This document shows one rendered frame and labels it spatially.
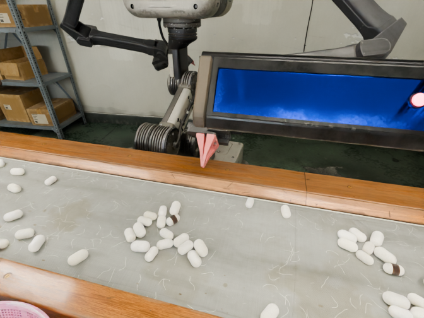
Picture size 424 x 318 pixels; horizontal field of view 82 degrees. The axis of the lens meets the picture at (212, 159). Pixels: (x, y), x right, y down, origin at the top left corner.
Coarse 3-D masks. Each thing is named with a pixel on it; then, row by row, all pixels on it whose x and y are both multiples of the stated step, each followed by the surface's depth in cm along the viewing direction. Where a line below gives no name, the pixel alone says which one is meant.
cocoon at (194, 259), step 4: (188, 252) 47; (192, 252) 46; (196, 252) 46; (188, 256) 46; (192, 256) 45; (196, 256) 45; (192, 260) 45; (196, 260) 45; (200, 260) 45; (192, 264) 45; (196, 264) 44; (200, 264) 45
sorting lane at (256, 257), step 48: (0, 192) 63; (48, 192) 63; (96, 192) 63; (144, 192) 63; (192, 192) 63; (48, 240) 51; (96, 240) 51; (144, 240) 51; (192, 240) 51; (240, 240) 51; (288, 240) 51; (336, 240) 51; (384, 240) 51; (144, 288) 42; (192, 288) 42; (240, 288) 42; (288, 288) 42; (336, 288) 42; (384, 288) 42
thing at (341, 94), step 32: (224, 64) 25; (256, 64) 24; (288, 64) 24; (320, 64) 23; (352, 64) 22; (384, 64) 22; (416, 64) 22; (224, 96) 25; (256, 96) 24; (288, 96) 24; (320, 96) 23; (352, 96) 23; (384, 96) 22; (416, 96) 21; (224, 128) 26; (256, 128) 25; (288, 128) 24; (320, 128) 23; (352, 128) 22; (384, 128) 22; (416, 128) 22
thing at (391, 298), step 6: (384, 294) 40; (390, 294) 39; (396, 294) 39; (384, 300) 40; (390, 300) 39; (396, 300) 39; (402, 300) 38; (408, 300) 39; (402, 306) 38; (408, 306) 38
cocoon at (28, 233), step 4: (28, 228) 51; (16, 232) 50; (20, 232) 50; (24, 232) 50; (28, 232) 50; (32, 232) 51; (16, 236) 50; (20, 236) 50; (24, 236) 50; (28, 236) 50
